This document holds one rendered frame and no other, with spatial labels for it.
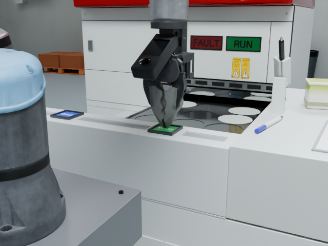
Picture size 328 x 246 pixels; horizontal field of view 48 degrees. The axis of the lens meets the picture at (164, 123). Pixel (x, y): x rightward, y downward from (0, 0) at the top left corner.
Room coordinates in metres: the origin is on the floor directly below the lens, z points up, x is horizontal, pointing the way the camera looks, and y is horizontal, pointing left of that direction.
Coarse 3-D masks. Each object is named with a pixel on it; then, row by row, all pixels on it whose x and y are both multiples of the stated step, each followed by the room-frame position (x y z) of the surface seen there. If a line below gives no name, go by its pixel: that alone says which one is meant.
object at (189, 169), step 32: (64, 128) 0.79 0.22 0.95; (96, 128) 0.75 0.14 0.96; (128, 128) 0.74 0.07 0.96; (192, 128) 0.74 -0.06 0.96; (64, 160) 0.79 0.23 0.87; (96, 160) 0.75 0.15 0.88; (128, 160) 0.72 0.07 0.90; (160, 160) 0.68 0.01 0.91; (192, 160) 0.65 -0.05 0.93; (224, 160) 0.62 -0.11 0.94; (160, 192) 0.68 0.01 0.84; (192, 192) 0.65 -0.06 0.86; (224, 192) 0.62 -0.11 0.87
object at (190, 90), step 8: (168, 88) 1.35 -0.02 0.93; (192, 88) 1.31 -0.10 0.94; (200, 88) 1.30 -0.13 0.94; (208, 88) 1.28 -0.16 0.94; (216, 88) 1.28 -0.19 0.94; (224, 96) 1.26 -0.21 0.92; (232, 96) 1.25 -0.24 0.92; (240, 96) 1.23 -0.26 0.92; (248, 96) 1.22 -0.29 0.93; (256, 96) 1.21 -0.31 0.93; (264, 96) 1.20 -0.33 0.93
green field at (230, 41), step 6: (228, 42) 1.26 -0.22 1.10; (234, 42) 1.26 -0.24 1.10; (240, 42) 1.25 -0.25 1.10; (246, 42) 1.24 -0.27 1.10; (252, 42) 1.23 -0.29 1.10; (258, 42) 1.22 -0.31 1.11; (228, 48) 1.26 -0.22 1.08; (234, 48) 1.26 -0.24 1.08; (240, 48) 1.25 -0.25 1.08; (246, 48) 1.24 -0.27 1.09; (252, 48) 1.23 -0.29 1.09; (258, 48) 1.22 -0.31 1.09
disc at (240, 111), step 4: (232, 108) 1.16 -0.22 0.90; (236, 108) 1.16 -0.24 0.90; (240, 108) 1.16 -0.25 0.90; (244, 108) 1.16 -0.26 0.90; (248, 108) 1.16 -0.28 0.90; (252, 108) 1.16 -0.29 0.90; (232, 112) 1.11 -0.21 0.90; (236, 112) 1.11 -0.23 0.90; (240, 112) 1.11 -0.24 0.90; (244, 112) 1.11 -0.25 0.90; (248, 112) 1.11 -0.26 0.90; (252, 112) 1.11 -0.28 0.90; (256, 112) 1.11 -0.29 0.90
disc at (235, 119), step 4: (220, 116) 1.06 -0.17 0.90; (224, 116) 1.06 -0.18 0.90; (228, 116) 1.06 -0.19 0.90; (232, 116) 1.06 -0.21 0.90; (236, 116) 1.06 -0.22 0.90; (240, 116) 1.06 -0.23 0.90; (244, 116) 1.06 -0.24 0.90; (220, 120) 1.02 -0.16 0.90; (224, 120) 1.02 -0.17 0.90; (228, 120) 1.02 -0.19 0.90; (232, 120) 1.02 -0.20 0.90; (236, 120) 1.02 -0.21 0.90; (240, 120) 1.02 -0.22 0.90; (244, 120) 1.02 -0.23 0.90; (248, 120) 1.02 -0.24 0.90
